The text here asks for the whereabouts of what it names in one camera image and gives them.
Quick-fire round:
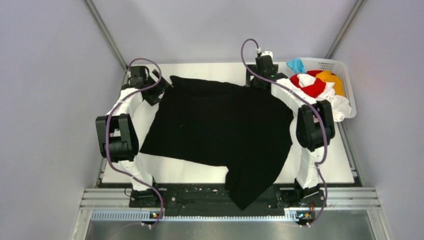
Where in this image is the black t shirt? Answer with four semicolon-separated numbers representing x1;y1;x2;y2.
140;75;294;210

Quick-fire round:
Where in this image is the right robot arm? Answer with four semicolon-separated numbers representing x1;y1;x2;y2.
245;53;335;208

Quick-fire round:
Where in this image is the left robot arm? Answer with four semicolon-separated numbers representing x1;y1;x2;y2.
95;65;171;208

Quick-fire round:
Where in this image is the light blue t shirt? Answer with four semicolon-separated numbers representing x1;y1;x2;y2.
286;58;307;74

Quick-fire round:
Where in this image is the red t shirt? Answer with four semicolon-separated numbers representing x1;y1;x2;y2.
289;70;327;98

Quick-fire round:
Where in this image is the yellow t shirt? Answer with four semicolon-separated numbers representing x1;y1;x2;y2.
315;70;346;97

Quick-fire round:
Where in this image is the white plastic laundry basket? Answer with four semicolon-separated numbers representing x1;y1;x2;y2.
286;57;356;123

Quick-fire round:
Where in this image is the white t shirt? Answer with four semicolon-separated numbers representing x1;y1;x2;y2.
296;73;353;123

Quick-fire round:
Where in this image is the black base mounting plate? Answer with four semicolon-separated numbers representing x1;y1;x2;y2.
129;183;327;220

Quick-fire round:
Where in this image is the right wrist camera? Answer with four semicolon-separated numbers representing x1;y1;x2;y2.
256;47;274;58

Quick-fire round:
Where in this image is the left corner metal post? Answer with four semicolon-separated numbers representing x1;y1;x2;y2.
83;0;127;70

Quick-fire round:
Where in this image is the corner metal post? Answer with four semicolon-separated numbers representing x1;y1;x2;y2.
324;0;367;59
83;0;127;70

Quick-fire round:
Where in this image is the right corner metal post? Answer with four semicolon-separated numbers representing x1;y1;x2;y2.
324;0;367;59

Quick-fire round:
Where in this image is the aluminium frame rail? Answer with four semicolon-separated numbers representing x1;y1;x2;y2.
71;187;393;240

